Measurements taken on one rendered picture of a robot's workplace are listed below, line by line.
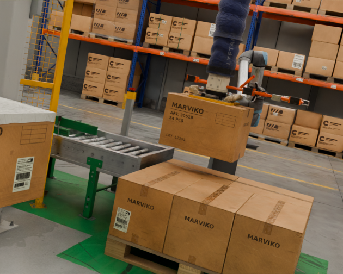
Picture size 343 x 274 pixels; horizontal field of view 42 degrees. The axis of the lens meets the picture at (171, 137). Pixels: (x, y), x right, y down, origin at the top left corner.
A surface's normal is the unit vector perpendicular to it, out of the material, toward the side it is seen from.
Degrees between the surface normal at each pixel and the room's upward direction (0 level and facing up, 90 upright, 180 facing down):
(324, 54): 91
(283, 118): 89
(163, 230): 90
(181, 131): 90
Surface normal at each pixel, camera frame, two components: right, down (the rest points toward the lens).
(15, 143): 0.88, 0.24
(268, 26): -0.29, 0.10
